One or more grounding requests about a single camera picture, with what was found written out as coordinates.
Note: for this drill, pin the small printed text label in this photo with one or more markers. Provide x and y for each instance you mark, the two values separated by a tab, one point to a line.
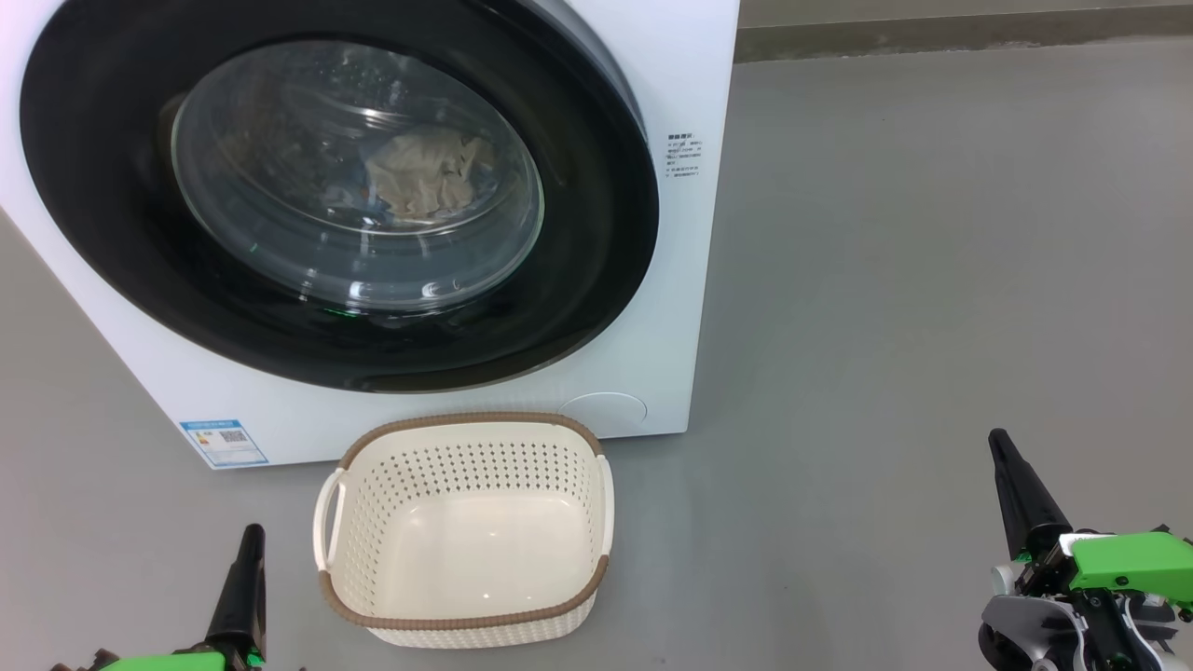
683	156

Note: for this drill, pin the white front-load washing machine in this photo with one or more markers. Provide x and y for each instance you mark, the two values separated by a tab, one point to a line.
671	326

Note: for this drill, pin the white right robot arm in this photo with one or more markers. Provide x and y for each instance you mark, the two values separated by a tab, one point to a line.
1025	634

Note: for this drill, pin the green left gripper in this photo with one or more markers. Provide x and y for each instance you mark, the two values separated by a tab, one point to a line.
168	662

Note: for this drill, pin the cream perforated laundry basket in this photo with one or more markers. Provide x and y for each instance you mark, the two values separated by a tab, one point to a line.
466	559

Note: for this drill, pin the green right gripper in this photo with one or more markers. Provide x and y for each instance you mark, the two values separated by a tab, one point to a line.
1128	564

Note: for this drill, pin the round white filter cover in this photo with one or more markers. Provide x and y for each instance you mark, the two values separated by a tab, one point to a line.
604	415

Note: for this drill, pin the washing machine round door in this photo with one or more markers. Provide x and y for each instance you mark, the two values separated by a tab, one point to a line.
578	280

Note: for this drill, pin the blue energy label sticker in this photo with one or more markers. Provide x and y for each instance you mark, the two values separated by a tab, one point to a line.
224	444

